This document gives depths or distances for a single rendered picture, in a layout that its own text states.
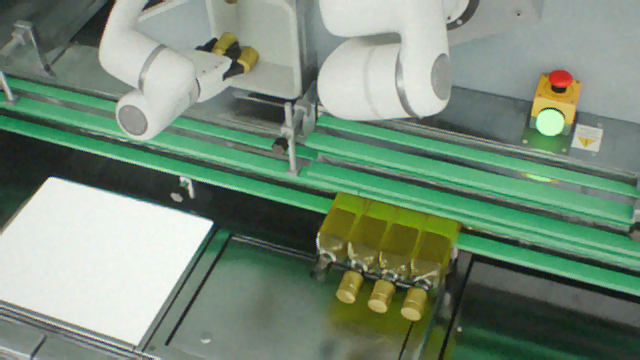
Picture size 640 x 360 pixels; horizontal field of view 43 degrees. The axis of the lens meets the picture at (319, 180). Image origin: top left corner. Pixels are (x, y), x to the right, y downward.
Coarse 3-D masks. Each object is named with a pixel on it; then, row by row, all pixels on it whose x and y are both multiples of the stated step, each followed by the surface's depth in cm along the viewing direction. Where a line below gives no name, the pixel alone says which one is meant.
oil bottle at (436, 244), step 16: (432, 224) 144; (448, 224) 144; (432, 240) 142; (448, 240) 141; (416, 256) 139; (432, 256) 139; (448, 256) 142; (416, 272) 138; (432, 272) 137; (432, 288) 140
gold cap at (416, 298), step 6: (414, 288) 136; (408, 294) 136; (414, 294) 135; (420, 294) 135; (426, 294) 136; (408, 300) 135; (414, 300) 134; (420, 300) 135; (426, 300) 137; (402, 306) 135; (408, 306) 134; (414, 306) 134; (420, 306) 134; (402, 312) 135; (408, 312) 134; (414, 312) 134; (420, 312) 134; (408, 318) 136; (414, 318) 135
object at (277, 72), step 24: (216, 0) 148; (240, 0) 153; (264, 0) 142; (216, 24) 151; (240, 24) 157; (264, 24) 155; (288, 24) 153; (240, 48) 162; (264, 48) 160; (288, 48) 157; (264, 72) 160; (288, 72) 160; (288, 96) 156
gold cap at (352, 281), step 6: (348, 270) 140; (348, 276) 139; (354, 276) 139; (360, 276) 139; (342, 282) 139; (348, 282) 138; (354, 282) 138; (360, 282) 139; (342, 288) 137; (348, 288) 137; (354, 288) 138; (336, 294) 139; (342, 294) 138; (348, 294) 137; (354, 294) 137; (342, 300) 139; (348, 300) 138; (354, 300) 138
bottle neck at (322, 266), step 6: (324, 252) 143; (318, 258) 142; (324, 258) 142; (330, 258) 142; (318, 264) 141; (324, 264) 141; (330, 264) 142; (312, 270) 140; (318, 270) 140; (324, 270) 140; (312, 276) 141; (318, 276) 142; (324, 276) 140
